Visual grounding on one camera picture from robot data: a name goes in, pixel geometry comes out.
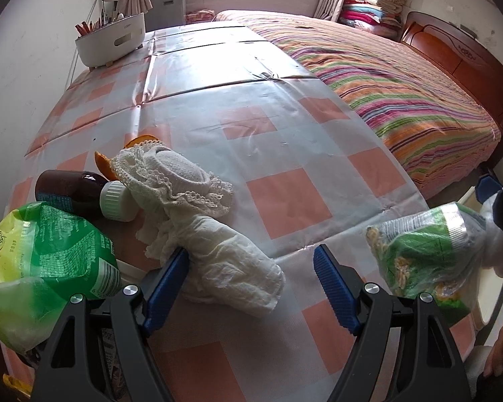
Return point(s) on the wooden headboard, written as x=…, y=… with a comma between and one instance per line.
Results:
x=452, y=50

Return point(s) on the white lace sock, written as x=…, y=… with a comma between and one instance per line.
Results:
x=180, y=171

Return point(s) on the red checkered cloth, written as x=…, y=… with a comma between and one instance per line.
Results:
x=199, y=16

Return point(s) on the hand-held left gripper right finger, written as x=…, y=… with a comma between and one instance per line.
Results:
x=335, y=289

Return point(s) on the orange peel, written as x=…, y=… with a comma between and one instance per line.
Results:
x=102, y=165

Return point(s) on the white paper towel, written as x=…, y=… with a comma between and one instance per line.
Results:
x=226, y=255

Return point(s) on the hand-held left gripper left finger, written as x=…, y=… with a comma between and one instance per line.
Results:
x=167, y=289

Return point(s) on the white utensil holder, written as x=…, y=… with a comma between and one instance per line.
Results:
x=109, y=44

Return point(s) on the brown bottle with white cap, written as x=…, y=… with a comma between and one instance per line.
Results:
x=67, y=188

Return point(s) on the green snack bag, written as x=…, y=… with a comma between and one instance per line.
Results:
x=419, y=251
x=46, y=251

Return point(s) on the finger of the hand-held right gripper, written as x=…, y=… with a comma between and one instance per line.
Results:
x=486, y=188

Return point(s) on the grey standing appliance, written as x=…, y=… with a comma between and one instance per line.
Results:
x=165, y=4

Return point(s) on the yellow wrapper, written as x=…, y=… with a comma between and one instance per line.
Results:
x=16, y=385

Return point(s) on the bundle of chopsticks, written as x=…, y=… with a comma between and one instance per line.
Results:
x=86, y=28

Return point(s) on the stack of folded blankets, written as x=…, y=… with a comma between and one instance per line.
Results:
x=373, y=4

